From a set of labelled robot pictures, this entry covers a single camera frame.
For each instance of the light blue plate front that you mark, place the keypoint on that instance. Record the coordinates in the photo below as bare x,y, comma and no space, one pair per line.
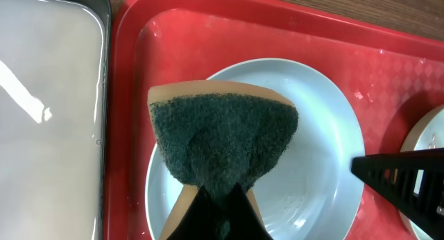
322,146

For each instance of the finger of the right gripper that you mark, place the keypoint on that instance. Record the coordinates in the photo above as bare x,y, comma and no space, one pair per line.
412,181

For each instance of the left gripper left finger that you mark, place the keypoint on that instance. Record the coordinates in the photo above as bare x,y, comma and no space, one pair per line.
192,216

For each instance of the light blue plate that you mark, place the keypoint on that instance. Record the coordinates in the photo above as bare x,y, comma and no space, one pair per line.
427,133
322,146

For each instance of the red plastic tray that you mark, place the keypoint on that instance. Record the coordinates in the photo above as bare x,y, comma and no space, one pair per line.
356,87

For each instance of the green yellow sponge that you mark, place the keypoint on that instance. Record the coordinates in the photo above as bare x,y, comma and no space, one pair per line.
232,133

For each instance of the light blue plate right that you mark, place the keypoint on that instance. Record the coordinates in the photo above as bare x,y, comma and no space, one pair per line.
427,133

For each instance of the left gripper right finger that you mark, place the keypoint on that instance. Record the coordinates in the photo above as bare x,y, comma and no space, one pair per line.
244,223

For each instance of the black water tray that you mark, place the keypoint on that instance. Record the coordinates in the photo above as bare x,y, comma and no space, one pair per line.
54,84

